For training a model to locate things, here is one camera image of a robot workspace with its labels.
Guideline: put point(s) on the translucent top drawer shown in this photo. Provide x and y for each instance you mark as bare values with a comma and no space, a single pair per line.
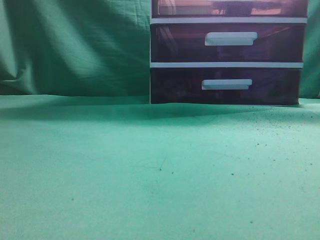
229,8

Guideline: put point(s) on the dark middle drawer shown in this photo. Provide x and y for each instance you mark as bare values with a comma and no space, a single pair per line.
227,42

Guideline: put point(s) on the dark drawer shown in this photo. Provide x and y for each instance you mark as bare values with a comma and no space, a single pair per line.
235,86
227,42

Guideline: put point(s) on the dark bottom drawer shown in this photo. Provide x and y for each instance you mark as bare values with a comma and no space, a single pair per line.
235,86

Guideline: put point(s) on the green cloth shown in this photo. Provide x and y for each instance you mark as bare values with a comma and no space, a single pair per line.
85,156

